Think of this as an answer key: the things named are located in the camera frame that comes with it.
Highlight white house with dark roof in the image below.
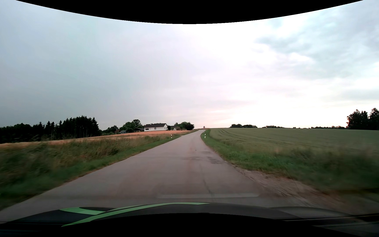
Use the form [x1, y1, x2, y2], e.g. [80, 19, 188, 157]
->
[143, 123, 169, 132]

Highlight grey asphalt road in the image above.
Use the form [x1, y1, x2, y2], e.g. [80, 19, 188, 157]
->
[0, 130, 312, 231]

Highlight distant line of trees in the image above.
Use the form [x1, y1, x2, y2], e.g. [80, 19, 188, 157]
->
[230, 124, 347, 129]

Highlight low buildings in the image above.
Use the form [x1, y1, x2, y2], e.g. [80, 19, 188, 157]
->
[114, 128, 145, 134]

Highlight golden grain field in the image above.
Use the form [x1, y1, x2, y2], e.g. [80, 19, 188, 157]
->
[0, 130, 193, 153]

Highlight car's own bonnet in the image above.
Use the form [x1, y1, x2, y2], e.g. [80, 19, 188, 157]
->
[0, 202, 379, 237]

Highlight grass verge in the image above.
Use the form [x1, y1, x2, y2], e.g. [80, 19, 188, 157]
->
[0, 129, 199, 220]
[201, 129, 379, 214]

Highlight green crop field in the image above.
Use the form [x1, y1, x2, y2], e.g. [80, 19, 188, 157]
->
[209, 128, 379, 158]

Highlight dark wood of trees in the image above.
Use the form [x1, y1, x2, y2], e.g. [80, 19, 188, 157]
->
[0, 115, 102, 145]

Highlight group of tall trees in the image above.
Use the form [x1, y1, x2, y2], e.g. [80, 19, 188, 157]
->
[346, 107, 379, 132]

